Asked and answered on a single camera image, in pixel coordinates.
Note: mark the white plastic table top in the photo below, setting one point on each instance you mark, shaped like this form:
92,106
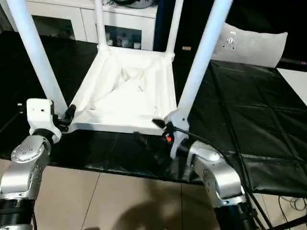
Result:
124,95

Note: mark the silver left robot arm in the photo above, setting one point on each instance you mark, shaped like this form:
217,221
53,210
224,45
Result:
24,163

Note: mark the small white cup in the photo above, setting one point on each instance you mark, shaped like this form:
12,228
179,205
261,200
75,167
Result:
124,42
109,42
136,45

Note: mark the black mat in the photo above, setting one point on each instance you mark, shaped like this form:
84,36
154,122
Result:
251,107

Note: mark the white sideboard with glass doors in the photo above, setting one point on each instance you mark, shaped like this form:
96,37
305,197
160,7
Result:
60,10

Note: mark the black cabinet with gold label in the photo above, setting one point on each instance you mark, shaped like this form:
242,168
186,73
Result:
192,24

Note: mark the grey curtain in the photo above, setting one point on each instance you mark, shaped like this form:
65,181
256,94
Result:
4,14

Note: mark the grey pillow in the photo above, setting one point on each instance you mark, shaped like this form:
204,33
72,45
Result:
251,45

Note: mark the white flat board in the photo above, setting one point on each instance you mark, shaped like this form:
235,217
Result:
295,83

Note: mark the black metal bar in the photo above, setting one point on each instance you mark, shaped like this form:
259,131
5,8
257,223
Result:
290,225

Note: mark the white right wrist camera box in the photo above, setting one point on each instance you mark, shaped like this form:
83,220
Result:
178,122

